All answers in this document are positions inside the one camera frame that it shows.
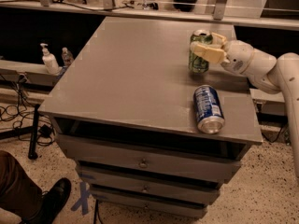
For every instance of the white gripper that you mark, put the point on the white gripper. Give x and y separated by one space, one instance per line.
240 57

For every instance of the green soda can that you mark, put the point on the green soda can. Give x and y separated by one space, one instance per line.
197 64

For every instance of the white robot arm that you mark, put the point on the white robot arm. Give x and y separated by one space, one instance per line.
264 71

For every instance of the blue soda can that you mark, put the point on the blue soda can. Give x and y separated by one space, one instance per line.
208 112

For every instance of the clear plastic bottle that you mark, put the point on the clear plastic bottle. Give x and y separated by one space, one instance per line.
67 56

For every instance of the white pump bottle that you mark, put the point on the white pump bottle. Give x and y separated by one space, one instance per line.
49 60

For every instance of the black stand leg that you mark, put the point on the black stand leg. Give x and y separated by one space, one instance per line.
32 155

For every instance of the black leather shoe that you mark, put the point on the black leather shoe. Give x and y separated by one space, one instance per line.
53 202

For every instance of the brown trouser leg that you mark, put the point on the brown trouser leg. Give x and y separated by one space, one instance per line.
18 192

